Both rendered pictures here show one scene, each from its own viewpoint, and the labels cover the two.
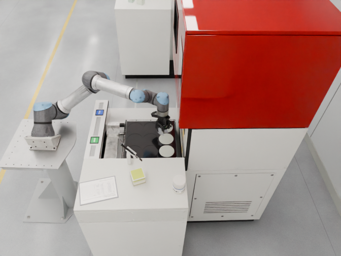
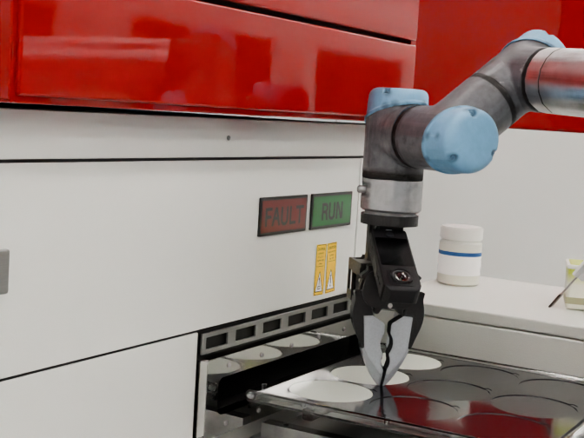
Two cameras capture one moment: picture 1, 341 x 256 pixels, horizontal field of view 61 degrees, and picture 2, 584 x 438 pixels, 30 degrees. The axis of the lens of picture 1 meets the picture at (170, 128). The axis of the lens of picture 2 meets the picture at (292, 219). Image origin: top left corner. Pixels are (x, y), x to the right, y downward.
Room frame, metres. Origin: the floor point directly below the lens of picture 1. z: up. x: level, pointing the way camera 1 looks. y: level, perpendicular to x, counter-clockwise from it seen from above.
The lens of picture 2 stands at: (2.54, 0.69, 1.23)
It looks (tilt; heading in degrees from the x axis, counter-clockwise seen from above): 6 degrees down; 214
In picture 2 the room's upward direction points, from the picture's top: 4 degrees clockwise
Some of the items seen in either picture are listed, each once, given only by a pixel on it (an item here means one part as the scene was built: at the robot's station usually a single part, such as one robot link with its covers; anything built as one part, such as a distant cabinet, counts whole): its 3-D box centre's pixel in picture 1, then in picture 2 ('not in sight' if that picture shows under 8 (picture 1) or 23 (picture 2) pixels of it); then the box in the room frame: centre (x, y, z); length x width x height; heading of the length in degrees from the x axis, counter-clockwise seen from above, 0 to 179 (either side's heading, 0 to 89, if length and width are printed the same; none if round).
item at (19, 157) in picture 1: (45, 148); not in sight; (1.32, 0.90, 0.75); 0.45 x 0.44 x 0.13; 90
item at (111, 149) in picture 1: (111, 144); not in sight; (1.28, 0.40, 0.87); 0.36 x 0.08 x 0.03; 4
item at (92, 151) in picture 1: (98, 133); not in sight; (1.36, 0.50, 0.89); 0.55 x 0.09 x 0.14; 4
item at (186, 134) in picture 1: (182, 106); (216, 287); (1.52, -0.08, 1.02); 0.82 x 0.03 x 0.40; 4
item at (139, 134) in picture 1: (150, 139); (447, 392); (1.32, 0.13, 0.90); 0.34 x 0.34 x 0.01; 4
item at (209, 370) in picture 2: (180, 137); (295, 367); (1.35, -0.07, 0.89); 0.44 x 0.02 x 0.10; 4
